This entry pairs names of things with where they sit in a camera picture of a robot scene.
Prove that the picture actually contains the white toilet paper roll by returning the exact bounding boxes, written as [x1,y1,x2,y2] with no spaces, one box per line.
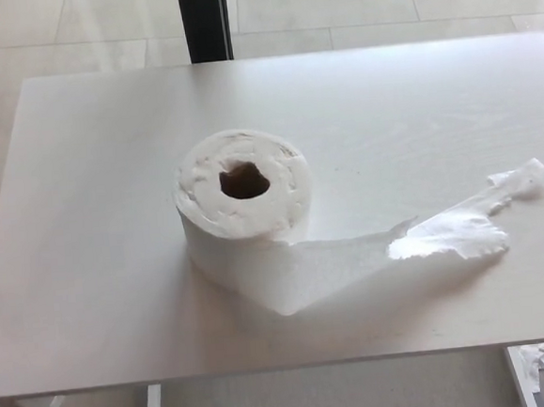
[168,105,544,325]

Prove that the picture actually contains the black vertical window post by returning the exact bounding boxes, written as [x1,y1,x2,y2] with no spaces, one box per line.
[177,0,235,65]

